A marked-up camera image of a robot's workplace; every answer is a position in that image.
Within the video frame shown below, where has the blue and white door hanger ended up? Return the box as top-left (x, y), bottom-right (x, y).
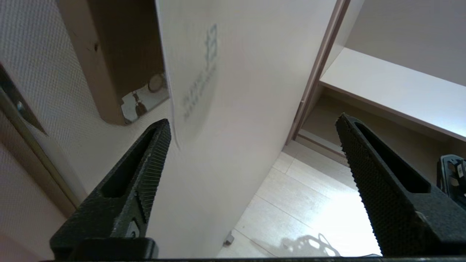
top-left (155, 0), bottom-right (228, 150)

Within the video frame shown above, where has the white shelf board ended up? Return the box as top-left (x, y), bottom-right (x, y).
top-left (320, 47), bottom-right (466, 143)

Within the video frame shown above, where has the black perforated plastic part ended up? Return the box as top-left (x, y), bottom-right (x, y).
top-left (437, 155), bottom-right (466, 210)

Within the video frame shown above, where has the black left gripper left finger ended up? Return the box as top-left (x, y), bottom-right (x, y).
top-left (50, 119), bottom-right (172, 259)

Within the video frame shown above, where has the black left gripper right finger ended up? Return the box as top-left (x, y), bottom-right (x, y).
top-left (335, 113), bottom-right (466, 256)

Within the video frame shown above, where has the bronze door lock plate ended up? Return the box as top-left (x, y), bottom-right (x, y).
top-left (58, 0), bottom-right (170, 126)

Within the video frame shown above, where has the white door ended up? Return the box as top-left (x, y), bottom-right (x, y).
top-left (0, 0), bottom-right (341, 259)

